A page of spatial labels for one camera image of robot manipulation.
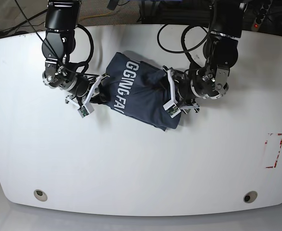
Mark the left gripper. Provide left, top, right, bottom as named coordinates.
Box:
left=174, top=65, right=230, bottom=101

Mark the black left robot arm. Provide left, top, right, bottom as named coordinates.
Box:
left=178, top=0, right=244, bottom=102

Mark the dark blue T-shirt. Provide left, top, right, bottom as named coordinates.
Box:
left=100, top=52, right=181, bottom=131

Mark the red tape rectangle marking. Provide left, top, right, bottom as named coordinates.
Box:
left=263, top=133, right=282, bottom=169

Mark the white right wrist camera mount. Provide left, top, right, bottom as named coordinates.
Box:
left=65, top=75, right=109, bottom=118

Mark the right table cable grommet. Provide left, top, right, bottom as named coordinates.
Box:
left=243, top=191, right=258, bottom=204

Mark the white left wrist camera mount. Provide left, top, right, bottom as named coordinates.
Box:
left=161, top=65, right=200, bottom=118

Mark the left table cable grommet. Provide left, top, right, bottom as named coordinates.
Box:
left=34, top=190, right=48, bottom=202

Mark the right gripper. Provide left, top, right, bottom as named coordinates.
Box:
left=42, top=60, right=110, bottom=104

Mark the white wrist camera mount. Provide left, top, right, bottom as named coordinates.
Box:
left=65, top=75, right=109, bottom=118
left=161, top=65, right=200, bottom=118

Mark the yellow cable on floor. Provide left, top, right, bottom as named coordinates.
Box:
left=78, top=9, right=111, bottom=25

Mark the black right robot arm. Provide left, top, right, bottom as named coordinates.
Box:
left=42, top=0, right=98, bottom=106

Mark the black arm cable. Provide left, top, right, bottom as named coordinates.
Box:
left=157, top=0, right=216, bottom=73
left=14, top=0, right=95, bottom=73

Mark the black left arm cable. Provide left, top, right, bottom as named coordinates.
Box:
left=157, top=0, right=216, bottom=73

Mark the table cable grommet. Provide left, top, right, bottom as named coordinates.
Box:
left=34, top=190, right=48, bottom=202
left=243, top=191, right=258, bottom=204

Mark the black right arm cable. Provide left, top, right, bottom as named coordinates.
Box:
left=14, top=0, right=95, bottom=73

